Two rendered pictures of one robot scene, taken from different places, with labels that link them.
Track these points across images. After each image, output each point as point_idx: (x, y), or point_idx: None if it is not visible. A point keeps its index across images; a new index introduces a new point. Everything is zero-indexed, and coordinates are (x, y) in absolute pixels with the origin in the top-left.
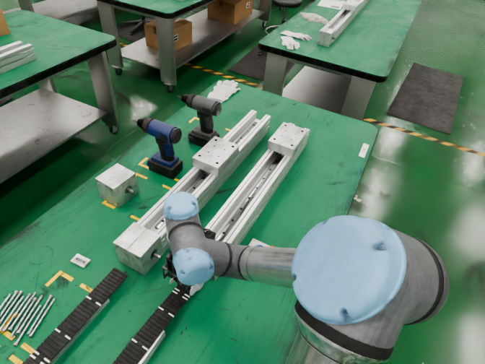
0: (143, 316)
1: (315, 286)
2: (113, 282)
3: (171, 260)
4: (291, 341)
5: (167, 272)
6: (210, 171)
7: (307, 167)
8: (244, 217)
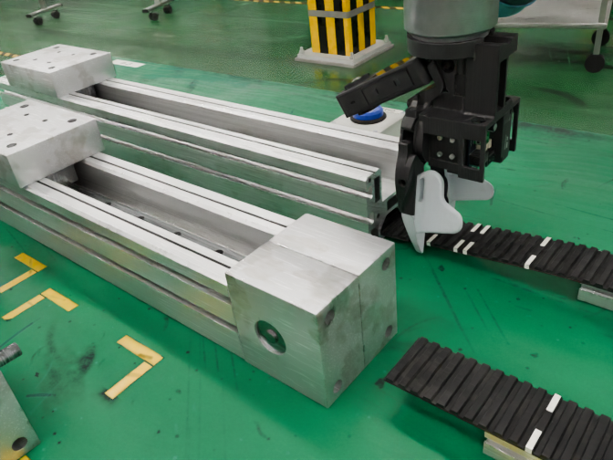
0: (545, 322)
1: None
2: (452, 372)
3: (507, 44)
4: (546, 130)
5: (469, 167)
6: (80, 152)
7: None
8: (275, 115)
